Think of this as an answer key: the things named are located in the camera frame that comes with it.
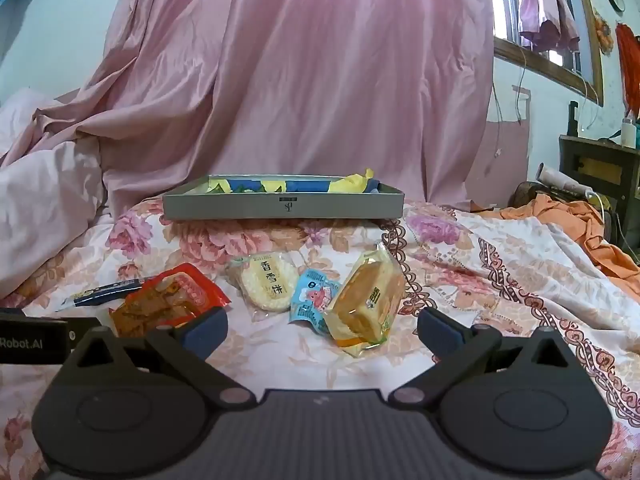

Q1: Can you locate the red snack packet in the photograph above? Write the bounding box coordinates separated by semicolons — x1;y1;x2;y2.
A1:
109;262;232;338

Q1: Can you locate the white hair dryer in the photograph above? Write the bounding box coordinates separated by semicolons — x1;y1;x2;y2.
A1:
537;163;594;196

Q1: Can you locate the orange cloth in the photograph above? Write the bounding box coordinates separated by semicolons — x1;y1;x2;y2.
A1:
479;193;640;302

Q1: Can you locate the wooden window frame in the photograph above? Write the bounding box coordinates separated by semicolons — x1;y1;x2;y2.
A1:
487;0;605;107

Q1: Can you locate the yellow cake packet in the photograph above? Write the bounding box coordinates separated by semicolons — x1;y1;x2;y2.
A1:
325;242;407;358

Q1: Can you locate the dark wooden cabinet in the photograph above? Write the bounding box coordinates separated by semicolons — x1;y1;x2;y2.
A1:
558;135;640;257

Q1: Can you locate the pale pink quilt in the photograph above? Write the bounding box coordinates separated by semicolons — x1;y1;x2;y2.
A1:
0;87;108;301

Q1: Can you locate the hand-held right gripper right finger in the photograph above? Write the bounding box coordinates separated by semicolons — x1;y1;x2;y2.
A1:
387;306;576;408

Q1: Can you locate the colourful painted paper sheet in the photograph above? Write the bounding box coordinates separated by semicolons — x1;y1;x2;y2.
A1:
206;168;382;196

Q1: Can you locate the grey shallow tray box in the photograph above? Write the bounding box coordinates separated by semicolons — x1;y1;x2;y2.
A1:
162;174;405;222

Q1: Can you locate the orange flower wall decoration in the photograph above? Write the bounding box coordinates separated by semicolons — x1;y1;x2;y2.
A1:
593;10;615;54

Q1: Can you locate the red hanging decoration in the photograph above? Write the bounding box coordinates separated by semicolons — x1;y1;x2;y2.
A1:
615;22;640;117

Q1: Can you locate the pink curtain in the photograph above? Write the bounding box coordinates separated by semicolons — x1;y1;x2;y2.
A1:
0;0;497;211

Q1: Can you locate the yellow and dark snack bar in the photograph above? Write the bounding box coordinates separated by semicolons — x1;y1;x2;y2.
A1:
57;280;145;312

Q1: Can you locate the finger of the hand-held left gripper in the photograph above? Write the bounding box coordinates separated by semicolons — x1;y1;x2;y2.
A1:
67;317;104;360

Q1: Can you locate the round rice cracker packet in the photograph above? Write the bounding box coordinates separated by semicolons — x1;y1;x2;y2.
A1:
226;254;301;318

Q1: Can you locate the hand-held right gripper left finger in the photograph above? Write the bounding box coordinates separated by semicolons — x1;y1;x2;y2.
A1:
67;306;256;408

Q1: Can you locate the purple hanging cloth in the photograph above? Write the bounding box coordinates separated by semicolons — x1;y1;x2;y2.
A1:
517;0;581;54

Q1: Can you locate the light blue snack packet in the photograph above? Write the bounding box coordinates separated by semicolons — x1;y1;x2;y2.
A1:
289;268;342;336

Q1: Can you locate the floral bed sheet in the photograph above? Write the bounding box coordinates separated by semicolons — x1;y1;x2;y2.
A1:
0;195;640;480

